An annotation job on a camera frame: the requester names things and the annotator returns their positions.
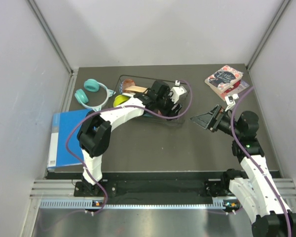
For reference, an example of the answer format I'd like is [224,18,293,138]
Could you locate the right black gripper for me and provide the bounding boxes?
[190,105,242,139]

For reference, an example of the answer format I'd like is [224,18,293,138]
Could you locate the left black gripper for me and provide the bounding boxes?
[156,89,182,121]

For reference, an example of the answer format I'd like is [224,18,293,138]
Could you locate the black wire dish rack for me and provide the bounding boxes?
[112,75,192,126]

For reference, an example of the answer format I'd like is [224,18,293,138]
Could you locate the beige bird plate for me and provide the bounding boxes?
[123,85,148,93]

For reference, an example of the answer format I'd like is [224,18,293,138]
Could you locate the lime green bowl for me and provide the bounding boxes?
[113,95,130,108]

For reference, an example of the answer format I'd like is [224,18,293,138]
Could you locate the blue white patterned bowl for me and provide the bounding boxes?
[118,83,124,94]

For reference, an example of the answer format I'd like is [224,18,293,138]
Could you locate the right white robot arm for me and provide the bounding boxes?
[190,105,296,237]

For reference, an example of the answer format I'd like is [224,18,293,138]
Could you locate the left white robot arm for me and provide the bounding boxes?
[77,80,187,196]

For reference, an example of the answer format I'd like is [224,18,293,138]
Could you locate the floral cover book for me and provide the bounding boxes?
[204,65,244,94]

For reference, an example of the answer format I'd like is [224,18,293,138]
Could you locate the lower pink book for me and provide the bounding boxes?
[219,80,250,101]

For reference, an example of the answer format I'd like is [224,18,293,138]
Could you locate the teal cat-ear headphones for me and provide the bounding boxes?
[74,79,116,112]

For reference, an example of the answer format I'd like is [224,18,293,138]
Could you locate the blue folder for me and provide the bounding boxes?
[47,108,98,172]

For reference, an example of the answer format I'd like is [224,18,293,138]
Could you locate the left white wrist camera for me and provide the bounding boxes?
[169,80,187,104]

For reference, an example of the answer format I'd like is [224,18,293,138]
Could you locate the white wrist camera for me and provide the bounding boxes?
[225,93,239,111]
[169,80,187,104]

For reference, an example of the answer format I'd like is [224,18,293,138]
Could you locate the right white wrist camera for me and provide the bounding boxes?
[225,93,239,111]

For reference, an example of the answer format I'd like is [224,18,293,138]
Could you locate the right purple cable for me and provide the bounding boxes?
[230,86,293,237]

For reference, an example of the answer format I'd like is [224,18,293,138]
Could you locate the purple cable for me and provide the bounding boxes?
[230,86,293,237]
[38,79,193,215]

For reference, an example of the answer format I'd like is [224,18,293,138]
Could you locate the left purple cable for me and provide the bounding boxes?
[38,79,193,215]

